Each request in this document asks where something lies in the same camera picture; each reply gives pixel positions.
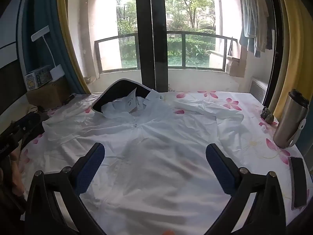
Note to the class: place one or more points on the blue curtain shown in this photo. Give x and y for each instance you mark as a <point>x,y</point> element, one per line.
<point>55,9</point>

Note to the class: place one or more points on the black sliding door frame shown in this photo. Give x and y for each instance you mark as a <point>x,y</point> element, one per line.
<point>277,53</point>
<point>151,41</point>

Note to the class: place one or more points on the yellow curtain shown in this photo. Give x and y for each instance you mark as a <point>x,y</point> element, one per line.
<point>64,17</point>
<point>293,41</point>

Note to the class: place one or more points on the balcony cardboard box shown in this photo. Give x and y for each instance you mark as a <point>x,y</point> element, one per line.
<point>236,67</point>

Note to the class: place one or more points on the small round balcony table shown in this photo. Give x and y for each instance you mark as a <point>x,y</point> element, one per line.
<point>89,79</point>

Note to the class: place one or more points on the dark chair back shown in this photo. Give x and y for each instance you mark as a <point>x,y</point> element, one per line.
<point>115,95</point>

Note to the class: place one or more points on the beige hanging garment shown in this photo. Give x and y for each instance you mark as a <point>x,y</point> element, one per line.
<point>262,22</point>

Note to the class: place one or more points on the small dark figurine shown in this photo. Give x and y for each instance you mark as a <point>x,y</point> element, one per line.
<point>267,115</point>

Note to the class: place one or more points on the person's left hand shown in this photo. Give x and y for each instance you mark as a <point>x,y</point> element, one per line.
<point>17,176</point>

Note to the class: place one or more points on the light blue hanging garment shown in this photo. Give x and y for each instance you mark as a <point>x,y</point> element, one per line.
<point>248,22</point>

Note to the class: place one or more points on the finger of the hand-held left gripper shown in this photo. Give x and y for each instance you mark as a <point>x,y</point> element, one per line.
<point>28,122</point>
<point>35,132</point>

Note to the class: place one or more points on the glass balcony railing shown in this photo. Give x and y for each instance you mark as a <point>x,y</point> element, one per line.
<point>203,51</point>

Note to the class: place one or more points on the small black device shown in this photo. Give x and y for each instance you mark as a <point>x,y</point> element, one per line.
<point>69,98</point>

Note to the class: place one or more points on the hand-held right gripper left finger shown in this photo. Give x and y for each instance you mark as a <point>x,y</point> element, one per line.
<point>90,166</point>

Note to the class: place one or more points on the white shirt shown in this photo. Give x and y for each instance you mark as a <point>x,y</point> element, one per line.
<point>151,156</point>

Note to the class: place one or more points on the dark monitor screen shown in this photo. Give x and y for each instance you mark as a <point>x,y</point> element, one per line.
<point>12,88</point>

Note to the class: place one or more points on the brown cardboard box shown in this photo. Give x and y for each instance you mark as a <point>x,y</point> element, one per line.
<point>49,94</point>

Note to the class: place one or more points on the dark hanging garment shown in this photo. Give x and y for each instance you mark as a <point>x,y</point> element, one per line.
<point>271,22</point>

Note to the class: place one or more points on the black smartphone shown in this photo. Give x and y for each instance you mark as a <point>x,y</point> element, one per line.
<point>298,183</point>

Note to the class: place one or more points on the white air conditioner unit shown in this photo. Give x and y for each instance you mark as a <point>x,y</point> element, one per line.
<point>258,89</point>

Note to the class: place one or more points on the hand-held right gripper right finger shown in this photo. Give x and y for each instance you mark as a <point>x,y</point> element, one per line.
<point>220,171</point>

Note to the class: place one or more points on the white desk lamp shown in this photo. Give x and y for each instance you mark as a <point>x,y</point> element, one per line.
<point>40,33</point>

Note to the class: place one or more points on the steel thermos bottle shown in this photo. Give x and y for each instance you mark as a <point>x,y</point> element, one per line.
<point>289,120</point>

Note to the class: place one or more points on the small printed box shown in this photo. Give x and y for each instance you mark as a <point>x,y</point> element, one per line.
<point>38,77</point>

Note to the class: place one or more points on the floral bed sheet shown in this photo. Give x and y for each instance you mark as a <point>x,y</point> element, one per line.
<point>256,137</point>

